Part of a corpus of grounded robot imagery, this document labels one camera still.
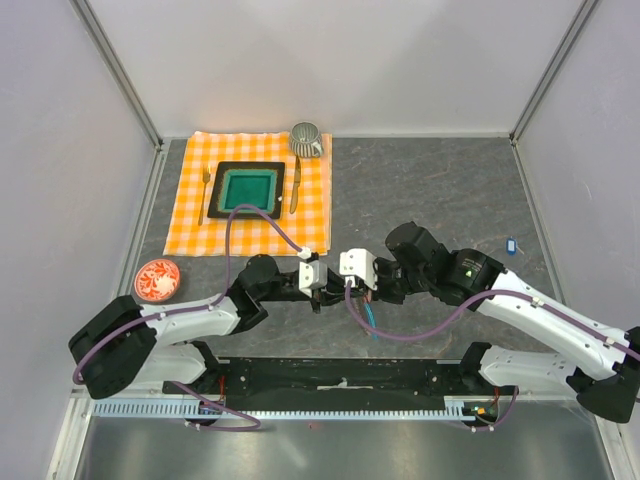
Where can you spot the red white patterned bowl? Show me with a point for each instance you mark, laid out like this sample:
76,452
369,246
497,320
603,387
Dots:
157,281

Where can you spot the grey striped mug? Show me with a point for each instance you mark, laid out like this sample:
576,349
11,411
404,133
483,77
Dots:
305,140

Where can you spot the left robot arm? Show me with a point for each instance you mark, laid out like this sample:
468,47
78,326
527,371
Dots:
128,344

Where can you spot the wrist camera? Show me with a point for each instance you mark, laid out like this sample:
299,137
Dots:
357,266
312,273

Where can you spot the gold knife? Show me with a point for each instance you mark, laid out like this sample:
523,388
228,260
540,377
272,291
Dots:
295,187

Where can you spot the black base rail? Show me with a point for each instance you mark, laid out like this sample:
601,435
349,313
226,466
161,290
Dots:
337,385

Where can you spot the gold fork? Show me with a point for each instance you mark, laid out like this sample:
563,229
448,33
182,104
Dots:
205,178

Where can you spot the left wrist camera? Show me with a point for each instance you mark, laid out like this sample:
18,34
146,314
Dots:
312,273

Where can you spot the black green square plate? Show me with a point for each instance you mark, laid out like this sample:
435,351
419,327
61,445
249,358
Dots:
260,184

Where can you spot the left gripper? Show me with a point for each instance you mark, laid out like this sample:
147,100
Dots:
333,293

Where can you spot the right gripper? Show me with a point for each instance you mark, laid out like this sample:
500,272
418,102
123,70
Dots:
380,293

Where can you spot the blue tag key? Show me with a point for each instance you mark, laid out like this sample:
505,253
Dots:
512,246

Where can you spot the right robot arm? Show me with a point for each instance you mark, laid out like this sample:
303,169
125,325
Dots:
596,363

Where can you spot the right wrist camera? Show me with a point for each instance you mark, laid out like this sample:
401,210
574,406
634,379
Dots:
357,266

